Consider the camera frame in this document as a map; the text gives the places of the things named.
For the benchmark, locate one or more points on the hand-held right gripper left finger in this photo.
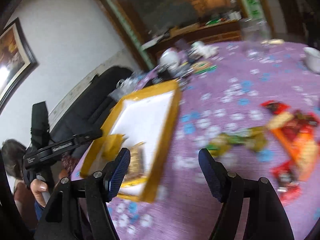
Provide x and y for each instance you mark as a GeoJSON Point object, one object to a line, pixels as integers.
{"type": "Point", "coordinates": [119, 176]}

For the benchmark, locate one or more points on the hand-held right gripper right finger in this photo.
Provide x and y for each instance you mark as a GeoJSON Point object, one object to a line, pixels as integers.
{"type": "Point", "coordinates": [212, 177]}

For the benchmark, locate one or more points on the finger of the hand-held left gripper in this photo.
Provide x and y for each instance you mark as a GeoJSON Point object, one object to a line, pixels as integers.
{"type": "Point", "coordinates": [87, 138]}

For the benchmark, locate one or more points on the clear cracker packet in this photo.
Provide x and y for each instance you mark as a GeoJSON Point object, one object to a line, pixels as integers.
{"type": "Point", "coordinates": [136, 160]}

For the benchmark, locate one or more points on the green snack packet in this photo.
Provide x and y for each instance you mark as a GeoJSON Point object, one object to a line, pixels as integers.
{"type": "Point", "coordinates": [232, 140]}

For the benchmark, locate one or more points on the yellow-edged cardboard tray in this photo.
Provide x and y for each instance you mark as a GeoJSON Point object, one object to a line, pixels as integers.
{"type": "Point", "coordinates": [147, 120]}

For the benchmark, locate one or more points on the red black candy packet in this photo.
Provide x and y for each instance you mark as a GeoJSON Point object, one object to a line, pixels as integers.
{"type": "Point", "coordinates": [285, 177]}

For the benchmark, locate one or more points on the orange cracker packet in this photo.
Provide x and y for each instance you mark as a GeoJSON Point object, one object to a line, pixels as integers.
{"type": "Point", "coordinates": [297, 145]}

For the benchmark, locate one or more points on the person's left hand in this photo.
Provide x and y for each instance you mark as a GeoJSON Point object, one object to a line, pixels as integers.
{"type": "Point", "coordinates": [40, 188]}

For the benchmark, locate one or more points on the person's head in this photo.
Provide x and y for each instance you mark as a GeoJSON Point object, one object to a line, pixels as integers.
{"type": "Point", "coordinates": [13, 157]}

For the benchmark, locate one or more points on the person's floral patterned clothing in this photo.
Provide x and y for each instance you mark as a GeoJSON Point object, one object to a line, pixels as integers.
{"type": "Point", "coordinates": [67, 163]}

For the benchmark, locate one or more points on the black leather sofa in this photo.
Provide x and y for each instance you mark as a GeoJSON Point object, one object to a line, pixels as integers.
{"type": "Point", "coordinates": [95, 97]}

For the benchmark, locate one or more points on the purple floral tablecloth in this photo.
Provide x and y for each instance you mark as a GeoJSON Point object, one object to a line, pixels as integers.
{"type": "Point", "coordinates": [175, 217]}

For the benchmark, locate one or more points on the clear plastic bag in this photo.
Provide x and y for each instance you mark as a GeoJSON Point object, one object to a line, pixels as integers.
{"type": "Point", "coordinates": [125, 85]}

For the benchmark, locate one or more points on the black cylindrical device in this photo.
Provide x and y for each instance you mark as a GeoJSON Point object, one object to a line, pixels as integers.
{"type": "Point", "coordinates": [165, 72]}

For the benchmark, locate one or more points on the clear plastic wrapper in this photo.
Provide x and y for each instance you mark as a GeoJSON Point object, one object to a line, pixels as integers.
{"type": "Point", "coordinates": [183, 72]}

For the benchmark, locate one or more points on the green flat cracker packet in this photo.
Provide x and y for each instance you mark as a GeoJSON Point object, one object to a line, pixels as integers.
{"type": "Point", "coordinates": [203, 66]}

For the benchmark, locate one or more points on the white flat box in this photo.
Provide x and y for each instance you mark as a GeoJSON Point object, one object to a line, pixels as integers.
{"type": "Point", "coordinates": [152, 43]}

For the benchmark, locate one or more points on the white round container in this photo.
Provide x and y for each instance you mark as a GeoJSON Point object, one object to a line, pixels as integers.
{"type": "Point", "coordinates": [170, 57]}

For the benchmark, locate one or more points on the white gloves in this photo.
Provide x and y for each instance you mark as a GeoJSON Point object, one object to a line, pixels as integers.
{"type": "Point", "coordinates": [203, 48]}

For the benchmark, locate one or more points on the glass pitcher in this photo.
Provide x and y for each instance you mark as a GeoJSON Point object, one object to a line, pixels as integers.
{"type": "Point", "coordinates": [255, 35]}

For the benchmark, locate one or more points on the small beige object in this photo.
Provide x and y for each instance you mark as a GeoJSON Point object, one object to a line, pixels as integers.
{"type": "Point", "coordinates": [273, 41]}

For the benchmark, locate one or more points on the white bowl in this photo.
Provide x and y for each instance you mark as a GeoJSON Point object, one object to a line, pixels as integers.
{"type": "Point", "coordinates": [312, 60]}

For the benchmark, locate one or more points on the wooden glass cabinet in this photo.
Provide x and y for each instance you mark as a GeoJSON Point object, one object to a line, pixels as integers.
{"type": "Point", "coordinates": [175, 5]}

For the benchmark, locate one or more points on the framed wall picture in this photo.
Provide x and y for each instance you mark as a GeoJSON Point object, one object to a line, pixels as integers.
{"type": "Point", "coordinates": [12, 57]}

